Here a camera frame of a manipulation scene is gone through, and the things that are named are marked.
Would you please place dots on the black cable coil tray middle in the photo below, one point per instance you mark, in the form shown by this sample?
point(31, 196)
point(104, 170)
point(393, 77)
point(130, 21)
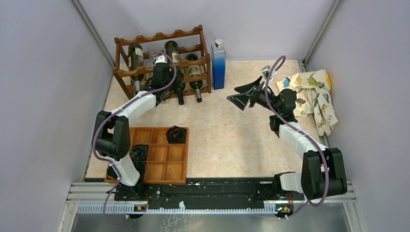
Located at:
point(139, 153)

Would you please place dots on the wooden compartment tray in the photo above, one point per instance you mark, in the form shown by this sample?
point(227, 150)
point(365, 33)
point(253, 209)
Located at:
point(166, 162)

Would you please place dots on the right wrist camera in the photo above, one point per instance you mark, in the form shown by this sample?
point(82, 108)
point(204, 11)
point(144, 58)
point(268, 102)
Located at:
point(268, 74)

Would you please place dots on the blue square glass bottle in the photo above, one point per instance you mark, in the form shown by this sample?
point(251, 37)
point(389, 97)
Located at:
point(218, 64)

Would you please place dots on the tall green wine bottle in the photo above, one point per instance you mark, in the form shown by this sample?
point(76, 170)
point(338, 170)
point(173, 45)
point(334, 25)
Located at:
point(171, 49)

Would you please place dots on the green wine bottle white label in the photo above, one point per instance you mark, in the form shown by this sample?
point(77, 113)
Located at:
point(179, 87)

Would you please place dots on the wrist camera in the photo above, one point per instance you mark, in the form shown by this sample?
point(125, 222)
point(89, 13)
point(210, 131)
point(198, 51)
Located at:
point(161, 59)
point(268, 74)

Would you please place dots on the dinosaur print cloth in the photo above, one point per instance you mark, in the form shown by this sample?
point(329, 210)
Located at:
point(312, 97)

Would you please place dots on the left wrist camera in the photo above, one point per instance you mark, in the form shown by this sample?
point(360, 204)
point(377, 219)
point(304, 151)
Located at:
point(161, 59)

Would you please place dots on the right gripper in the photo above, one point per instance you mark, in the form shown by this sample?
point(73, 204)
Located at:
point(241, 99)

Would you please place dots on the dark bottle brown label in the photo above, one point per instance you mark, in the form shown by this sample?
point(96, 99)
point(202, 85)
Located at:
point(136, 59)

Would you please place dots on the wooden wine rack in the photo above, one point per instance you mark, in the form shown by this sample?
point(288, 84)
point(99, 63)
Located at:
point(176, 65)

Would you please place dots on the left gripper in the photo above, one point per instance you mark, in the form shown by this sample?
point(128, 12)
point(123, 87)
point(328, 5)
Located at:
point(169, 89)

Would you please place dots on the aluminium corner frame post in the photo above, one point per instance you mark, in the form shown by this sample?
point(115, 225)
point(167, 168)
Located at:
point(322, 31)
point(93, 31)

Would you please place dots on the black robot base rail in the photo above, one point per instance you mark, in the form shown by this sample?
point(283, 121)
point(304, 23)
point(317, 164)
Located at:
point(210, 193)

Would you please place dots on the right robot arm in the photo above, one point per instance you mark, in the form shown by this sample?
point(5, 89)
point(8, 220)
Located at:
point(323, 172)

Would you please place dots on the green wine bottle dark label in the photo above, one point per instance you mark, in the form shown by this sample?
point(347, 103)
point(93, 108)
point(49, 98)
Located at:
point(194, 71)

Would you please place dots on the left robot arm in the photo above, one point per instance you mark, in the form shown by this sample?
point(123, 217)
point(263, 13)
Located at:
point(111, 140)

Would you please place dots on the clear tall glass bottle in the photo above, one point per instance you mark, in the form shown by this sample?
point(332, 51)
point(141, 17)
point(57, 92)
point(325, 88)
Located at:
point(154, 52)

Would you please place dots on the aluminium corner frame post right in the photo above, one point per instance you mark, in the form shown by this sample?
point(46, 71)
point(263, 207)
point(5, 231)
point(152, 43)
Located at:
point(322, 31)

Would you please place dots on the aluminium corner frame post left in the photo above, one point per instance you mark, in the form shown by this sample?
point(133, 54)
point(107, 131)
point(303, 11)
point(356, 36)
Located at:
point(93, 31)

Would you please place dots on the black cable coil tray corner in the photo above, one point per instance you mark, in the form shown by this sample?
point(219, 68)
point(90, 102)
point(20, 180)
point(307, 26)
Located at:
point(137, 168)

